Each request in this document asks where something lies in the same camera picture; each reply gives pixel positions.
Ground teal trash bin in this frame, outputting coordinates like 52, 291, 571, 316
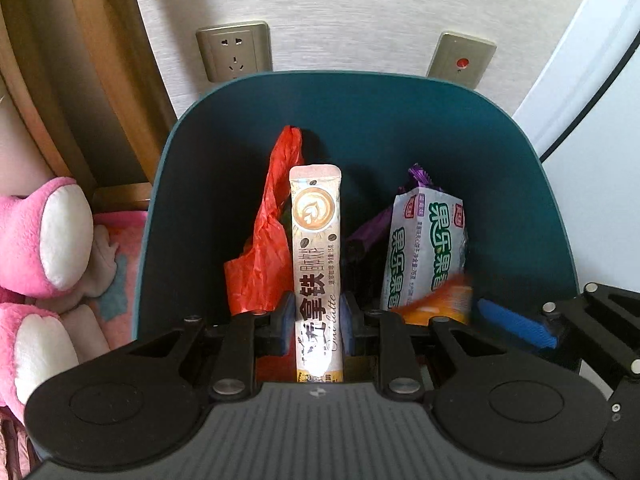
131, 70, 581, 361

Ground pink plush toy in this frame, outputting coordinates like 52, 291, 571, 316
0, 176, 111, 421

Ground pink striped cloth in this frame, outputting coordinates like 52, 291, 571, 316
0, 405, 36, 480

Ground beige red-dot wall switch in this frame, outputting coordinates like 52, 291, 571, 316
426, 31, 497, 91

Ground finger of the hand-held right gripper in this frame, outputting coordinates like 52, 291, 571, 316
476, 282, 640, 396

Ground purple chip bag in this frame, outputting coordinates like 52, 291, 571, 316
346, 163, 446, 266

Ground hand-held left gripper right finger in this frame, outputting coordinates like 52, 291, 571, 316
340, 291, 493, 402

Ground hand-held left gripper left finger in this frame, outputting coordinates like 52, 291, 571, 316
122, 291, 297, 402

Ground beige coffee sachet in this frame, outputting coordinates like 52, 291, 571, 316
289, 164, 346, 385

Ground pink printed blanket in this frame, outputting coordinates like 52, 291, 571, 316
65, 210, 151, 356

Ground red plastic bag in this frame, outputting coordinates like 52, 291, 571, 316
223, 126, 305, 317

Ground white table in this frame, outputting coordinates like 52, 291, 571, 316
510, 0, 640, 296

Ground beige wall socket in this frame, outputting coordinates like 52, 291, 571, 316
196, 21, 273, 82

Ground wooden chair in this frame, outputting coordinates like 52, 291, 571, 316
0, 0, 177, 212

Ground white green-print snack packet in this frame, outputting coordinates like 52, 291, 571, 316
380, 186, 468, 311

